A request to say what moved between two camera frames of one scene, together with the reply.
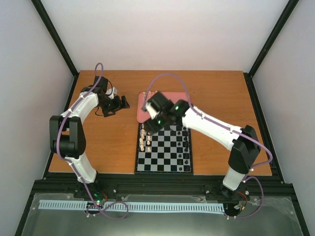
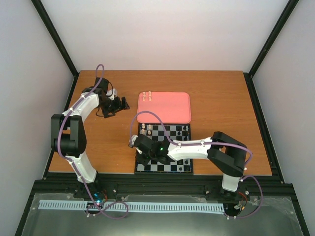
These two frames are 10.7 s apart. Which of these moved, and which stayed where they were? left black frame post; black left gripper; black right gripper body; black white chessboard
Moved: black right gripper body
Stayed: black left gripper; black white chessboard; left black frame post
